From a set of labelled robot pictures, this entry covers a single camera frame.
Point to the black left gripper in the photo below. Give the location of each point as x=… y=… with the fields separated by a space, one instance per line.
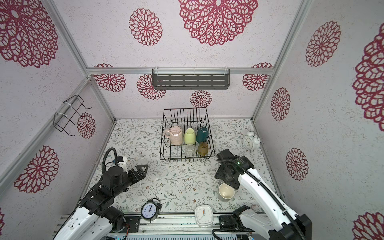
x=133 y=173

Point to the pink iridescent mug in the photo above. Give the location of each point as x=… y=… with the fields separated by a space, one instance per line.
x=175 y=134

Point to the light green mug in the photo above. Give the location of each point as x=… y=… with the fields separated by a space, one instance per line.
x=190 y=136

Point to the amber glass cup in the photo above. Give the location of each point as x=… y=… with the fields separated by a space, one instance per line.
x=203 y=149

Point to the dark green mug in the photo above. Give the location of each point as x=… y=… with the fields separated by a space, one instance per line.
x=202 y=135

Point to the grey cream mug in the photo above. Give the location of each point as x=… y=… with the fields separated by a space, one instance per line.
x=226 y=192

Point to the clear drinking glass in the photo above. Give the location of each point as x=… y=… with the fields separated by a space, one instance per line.
x=190 y=151

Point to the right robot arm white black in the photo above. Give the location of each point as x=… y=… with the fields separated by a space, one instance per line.
x=280 y=222

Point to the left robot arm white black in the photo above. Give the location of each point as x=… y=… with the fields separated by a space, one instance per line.
x=102 y=195

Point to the black alarm clock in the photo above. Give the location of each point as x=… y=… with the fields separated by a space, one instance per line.
x=151 y=209

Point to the white square clock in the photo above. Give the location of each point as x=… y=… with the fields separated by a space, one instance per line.
x=204 y=215

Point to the white twin bell alarm clock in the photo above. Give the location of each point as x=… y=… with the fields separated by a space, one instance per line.
x=251 y=141

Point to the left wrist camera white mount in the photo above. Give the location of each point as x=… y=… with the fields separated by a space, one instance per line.
x=122 y=162

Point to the black wire dish rack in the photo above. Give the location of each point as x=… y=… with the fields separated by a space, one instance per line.
x=184 y=118

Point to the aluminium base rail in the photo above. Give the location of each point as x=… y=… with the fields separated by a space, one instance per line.
x=167 y=227

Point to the black wire wall holder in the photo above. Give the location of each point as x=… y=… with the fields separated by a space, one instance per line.
x=62 y=119

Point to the grey wall shelf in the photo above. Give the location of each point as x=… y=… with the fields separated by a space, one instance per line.
x=191 y=80

